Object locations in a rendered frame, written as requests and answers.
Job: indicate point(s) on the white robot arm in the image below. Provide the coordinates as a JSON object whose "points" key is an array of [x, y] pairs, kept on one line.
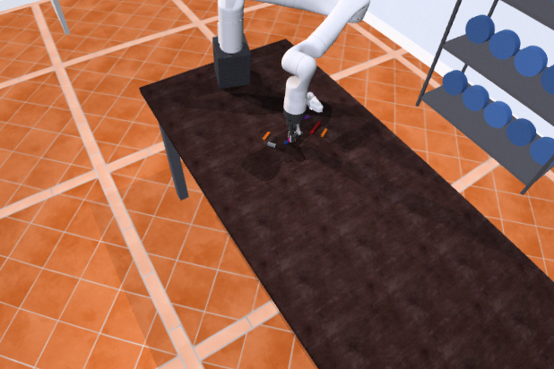
{"points": [[338, 12]]}

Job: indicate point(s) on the red rod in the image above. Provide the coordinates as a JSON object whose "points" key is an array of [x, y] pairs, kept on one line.
{"points": [[315, 127]]}

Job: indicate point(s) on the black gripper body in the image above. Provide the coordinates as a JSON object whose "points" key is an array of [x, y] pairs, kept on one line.
{"points": [[295, 119]]}

